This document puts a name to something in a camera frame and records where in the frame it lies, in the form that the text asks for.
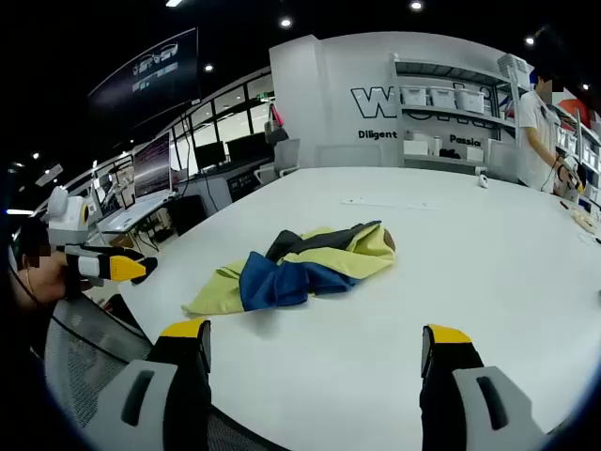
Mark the large dark wall screen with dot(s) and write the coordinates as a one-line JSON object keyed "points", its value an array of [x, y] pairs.
{"points": [[150, 75]]}

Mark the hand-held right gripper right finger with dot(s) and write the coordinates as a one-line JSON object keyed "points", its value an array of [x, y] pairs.
{"points": [[446, 399]]}

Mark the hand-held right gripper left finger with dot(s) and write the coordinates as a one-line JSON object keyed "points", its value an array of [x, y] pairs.
{"points": [[185, 399]]}

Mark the beige object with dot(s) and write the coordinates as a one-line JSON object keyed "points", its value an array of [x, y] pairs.
{"points": [[584, 220]]}

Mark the white shelf rack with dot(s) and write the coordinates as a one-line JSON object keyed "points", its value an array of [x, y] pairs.
{"points": [[399, 127]]}

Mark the yellow and blue garment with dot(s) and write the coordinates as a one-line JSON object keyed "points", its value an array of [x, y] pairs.
{"points": [[324, 260]]}

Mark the grey mesh office chair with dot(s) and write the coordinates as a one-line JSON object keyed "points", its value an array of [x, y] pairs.
{"points": [[80, 357]]}

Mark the pink hanging bag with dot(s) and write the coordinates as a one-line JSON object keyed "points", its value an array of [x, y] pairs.
{"points": [[278, 117]]}

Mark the small white device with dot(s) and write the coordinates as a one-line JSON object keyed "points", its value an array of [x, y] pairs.
{"points": [[482, 181]]}

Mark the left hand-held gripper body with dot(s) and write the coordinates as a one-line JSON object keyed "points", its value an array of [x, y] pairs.
{"points": [[66, 221]]}

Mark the white storage bin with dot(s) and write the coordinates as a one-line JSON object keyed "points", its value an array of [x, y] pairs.
{"points": [[415, 96], [442, 97], [470, 101]]}

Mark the white power strip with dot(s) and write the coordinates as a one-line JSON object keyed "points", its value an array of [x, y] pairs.
{"points": [[385, 203]]}

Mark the white office chair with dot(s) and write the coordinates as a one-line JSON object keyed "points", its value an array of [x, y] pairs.
{"points": [[287, 155]]}

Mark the person's left hand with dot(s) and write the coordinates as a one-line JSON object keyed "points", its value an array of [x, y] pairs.
{"points": [[51, 282]]}

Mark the monitor with purple screen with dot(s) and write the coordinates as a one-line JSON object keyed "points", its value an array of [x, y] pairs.
{"points": [[152, 164]]}

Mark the white desk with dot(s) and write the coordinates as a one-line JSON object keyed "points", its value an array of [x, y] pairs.
{"points": [[136, 211]]}

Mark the black monitor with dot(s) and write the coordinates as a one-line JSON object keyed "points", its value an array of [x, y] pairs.
{"points": [[249, 148], [209, 155]]}

